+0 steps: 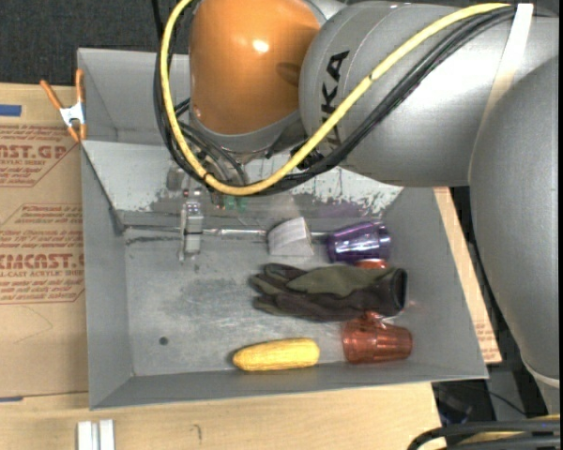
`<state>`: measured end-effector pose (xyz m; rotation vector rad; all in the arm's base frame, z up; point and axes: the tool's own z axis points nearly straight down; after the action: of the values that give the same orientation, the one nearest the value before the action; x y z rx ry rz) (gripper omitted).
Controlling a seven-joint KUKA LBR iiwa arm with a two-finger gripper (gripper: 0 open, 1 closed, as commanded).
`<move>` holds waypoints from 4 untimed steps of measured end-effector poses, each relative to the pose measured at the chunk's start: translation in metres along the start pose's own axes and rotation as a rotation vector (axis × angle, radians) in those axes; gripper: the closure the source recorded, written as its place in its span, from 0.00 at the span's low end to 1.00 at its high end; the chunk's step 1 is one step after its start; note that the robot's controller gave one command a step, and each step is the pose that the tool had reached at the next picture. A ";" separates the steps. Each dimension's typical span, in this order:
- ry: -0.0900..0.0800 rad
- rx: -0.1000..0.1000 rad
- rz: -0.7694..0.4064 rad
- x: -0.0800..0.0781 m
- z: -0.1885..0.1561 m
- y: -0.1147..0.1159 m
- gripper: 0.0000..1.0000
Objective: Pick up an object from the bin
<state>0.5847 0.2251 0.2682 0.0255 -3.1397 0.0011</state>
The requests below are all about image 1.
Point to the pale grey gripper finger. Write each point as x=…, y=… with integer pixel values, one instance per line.
x=194, y=232
x=182, y=239

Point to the grey metal bin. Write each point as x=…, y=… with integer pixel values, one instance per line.
x=169, y=307

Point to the dark brown and olive glove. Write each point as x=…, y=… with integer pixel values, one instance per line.
x=328, y=293

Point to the yellow toy corn cob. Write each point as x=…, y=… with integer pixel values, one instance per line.
x=277, y=355

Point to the purple translucent cup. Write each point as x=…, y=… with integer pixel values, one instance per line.
x=356, y=243

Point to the brown cardboard board, red print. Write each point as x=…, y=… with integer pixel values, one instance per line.
x=37, y=326

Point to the orange-red translucent cup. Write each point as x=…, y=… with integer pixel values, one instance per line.
x=380, y=345

